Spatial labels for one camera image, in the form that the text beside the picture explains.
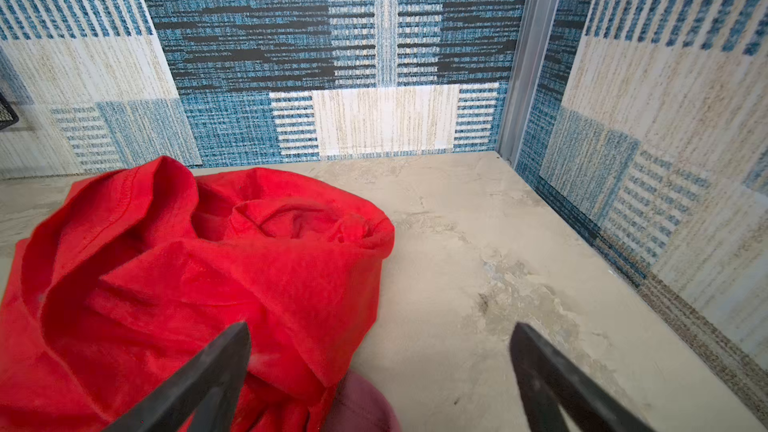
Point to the aluminium corner post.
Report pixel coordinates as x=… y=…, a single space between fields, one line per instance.
x=535 y=31

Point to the red cloth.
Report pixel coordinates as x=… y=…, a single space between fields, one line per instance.
x=141 y=268

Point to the maroon cloth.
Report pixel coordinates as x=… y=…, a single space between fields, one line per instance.
x=359 y=406

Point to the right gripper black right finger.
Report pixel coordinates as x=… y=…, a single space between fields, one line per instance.
x=551 y=387

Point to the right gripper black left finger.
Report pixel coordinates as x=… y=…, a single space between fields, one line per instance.
x=202 y=395

